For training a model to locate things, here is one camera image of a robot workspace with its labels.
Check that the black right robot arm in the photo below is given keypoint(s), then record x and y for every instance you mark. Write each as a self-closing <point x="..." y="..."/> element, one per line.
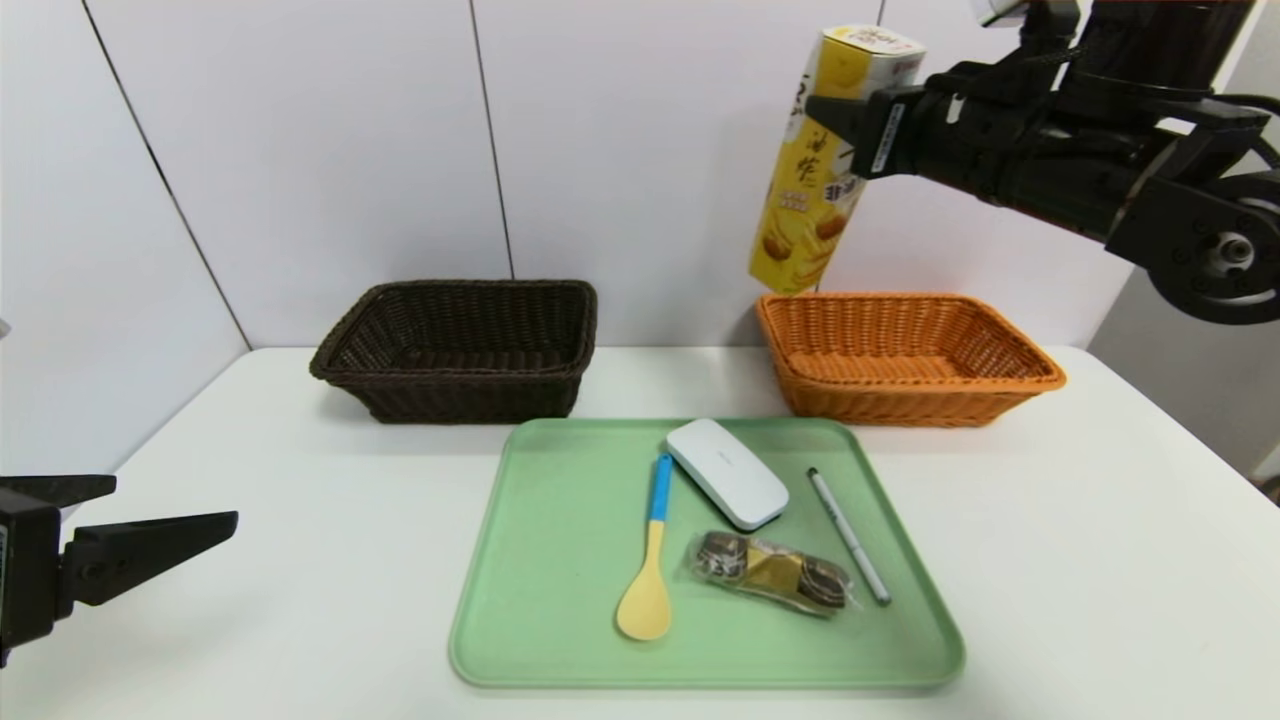
<point x="1200" y="230"/>

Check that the light green plastic tray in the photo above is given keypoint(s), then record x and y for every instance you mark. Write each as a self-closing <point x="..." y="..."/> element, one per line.
<point x="560" y="620"/>

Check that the clear chocolate snack packet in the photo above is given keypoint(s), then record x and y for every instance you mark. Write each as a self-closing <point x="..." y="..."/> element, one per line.
<point x="770" y="572"/>

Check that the yellow hexagonal snack box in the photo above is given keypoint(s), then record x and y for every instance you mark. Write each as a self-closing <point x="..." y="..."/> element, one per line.
<point x="800" y="220"/>

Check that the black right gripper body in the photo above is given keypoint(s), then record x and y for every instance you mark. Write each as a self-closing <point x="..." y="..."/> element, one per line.
<point x="886" y="132"/>

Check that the white oblong case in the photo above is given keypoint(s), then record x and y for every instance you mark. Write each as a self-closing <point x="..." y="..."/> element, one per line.
<point x="725" y="470"/>

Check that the white stylus pen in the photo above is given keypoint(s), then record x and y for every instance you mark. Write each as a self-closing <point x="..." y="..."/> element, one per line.
<point x="848" y="535"/>

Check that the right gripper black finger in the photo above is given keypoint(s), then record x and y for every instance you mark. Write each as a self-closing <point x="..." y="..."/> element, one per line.
<point x="845" y="120"/>

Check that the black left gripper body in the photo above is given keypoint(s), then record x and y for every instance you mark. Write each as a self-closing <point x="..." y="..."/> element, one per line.
<point x="28" y="570"/>

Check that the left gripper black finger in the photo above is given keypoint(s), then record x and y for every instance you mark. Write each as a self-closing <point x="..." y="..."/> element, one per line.
<point x="60" y="490"/>
<point x="140" y="550"/>

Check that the dark brown wicker basket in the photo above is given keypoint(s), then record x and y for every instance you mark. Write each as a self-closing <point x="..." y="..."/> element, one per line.
<point x="450" y="400"/>

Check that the orange wicker basket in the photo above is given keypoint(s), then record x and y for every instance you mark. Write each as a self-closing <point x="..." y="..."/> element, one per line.
<point x="900" y="405"/>

